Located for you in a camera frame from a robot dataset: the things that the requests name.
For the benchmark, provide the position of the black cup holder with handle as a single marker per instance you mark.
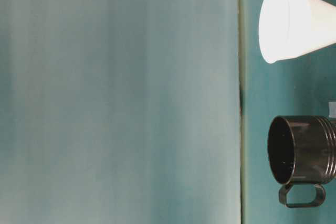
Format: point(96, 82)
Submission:
point(301, 151)

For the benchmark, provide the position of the white paper cup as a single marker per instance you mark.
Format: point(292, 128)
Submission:
point(289, 29)

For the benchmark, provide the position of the pale blue tape piece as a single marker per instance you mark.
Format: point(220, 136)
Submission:
point(332, 109)

